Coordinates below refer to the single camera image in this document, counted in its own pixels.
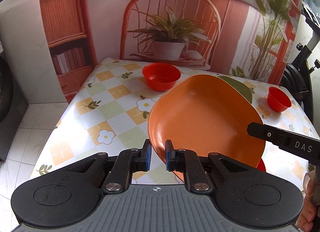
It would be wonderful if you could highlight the orange square plate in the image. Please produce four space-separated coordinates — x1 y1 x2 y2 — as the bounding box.
148 75 265 168

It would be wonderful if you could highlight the small red bowl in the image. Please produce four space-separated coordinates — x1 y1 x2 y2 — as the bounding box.
267 86 292 112

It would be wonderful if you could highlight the green square plate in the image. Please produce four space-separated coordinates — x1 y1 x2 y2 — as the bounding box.
219 76 252 103

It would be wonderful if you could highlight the large red bowl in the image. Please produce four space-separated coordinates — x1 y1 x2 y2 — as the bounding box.
142 63 181 92

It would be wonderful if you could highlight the person's right hand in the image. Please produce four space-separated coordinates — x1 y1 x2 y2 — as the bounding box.
296 170 318 232

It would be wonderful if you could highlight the black exercise bike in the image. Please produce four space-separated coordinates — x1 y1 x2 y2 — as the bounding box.
280 2 319 122

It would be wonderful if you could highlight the dark appliance at left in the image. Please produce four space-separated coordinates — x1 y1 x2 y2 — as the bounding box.
0 52 28 162

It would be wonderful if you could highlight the printed room backdrop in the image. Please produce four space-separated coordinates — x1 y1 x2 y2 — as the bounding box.
40 0 302 101

